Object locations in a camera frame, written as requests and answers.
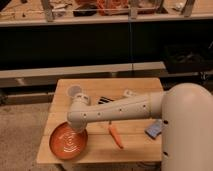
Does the translucent plastic cup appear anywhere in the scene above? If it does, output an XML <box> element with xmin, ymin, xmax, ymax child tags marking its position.
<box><xmin>67</xmin><ymin>85</ymin><xmax>82</xmax><ymax>99</ymax></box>

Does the orange object on shelf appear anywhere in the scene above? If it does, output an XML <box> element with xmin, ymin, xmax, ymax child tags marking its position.
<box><xmin>96</xmin><ymin>0</ymin><xmax>129</xmax><ymax>15</ymax></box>

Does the orange carrot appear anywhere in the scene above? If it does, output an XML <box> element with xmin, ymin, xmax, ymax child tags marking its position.
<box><xmin>108</xmin><ymin>122</ymin><xmax>124</xmax><ymax>149</ymax></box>

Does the wooden table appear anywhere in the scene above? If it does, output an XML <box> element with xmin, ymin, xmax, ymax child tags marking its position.
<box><xmin>37</xmin><ymin>78</ymin><xmax>163</xmax><ymax>164</ymax></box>

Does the long metal shelf beam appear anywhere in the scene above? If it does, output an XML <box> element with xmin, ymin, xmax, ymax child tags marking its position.
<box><xmin>0</xmin><ymin>62</ymin><xmax>166</xmax><ymax>88</ymax></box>

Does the white tube bottle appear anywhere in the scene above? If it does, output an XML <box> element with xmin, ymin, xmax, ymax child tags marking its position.
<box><xmin>123</xmin><ymin>90</ymin><xmax>137</xmax><ymax>97</ymax></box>

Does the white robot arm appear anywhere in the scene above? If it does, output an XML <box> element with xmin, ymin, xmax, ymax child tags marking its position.
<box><xmin>67</xmin><ymin>83</ymin><xmax>213</xmax><ymax>171</ymax></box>

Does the blue sponge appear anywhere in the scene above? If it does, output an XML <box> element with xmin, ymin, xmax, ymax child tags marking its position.
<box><xmin>145</xmin><ymin>119</ymin><xmax>162</xmax><ymax>139</ymax></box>

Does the black bin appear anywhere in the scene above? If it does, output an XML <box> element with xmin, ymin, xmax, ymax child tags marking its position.
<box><xmin>163</xmin><ymin>44</ymin><xmax>213</xmax><ymax>73</ymax></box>

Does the orange ceramic bowl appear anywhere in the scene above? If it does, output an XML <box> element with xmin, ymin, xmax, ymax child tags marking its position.
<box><xmin>49</xmin><ymin>122</ymin><xmax>88</xmax><ymax>160</ymax></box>

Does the black rectangular box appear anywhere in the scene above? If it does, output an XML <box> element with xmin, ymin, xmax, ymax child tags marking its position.
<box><xmin>98</xmin><ymin>97</ymin><xmax>114</xmax><ymax>104</ymax></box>

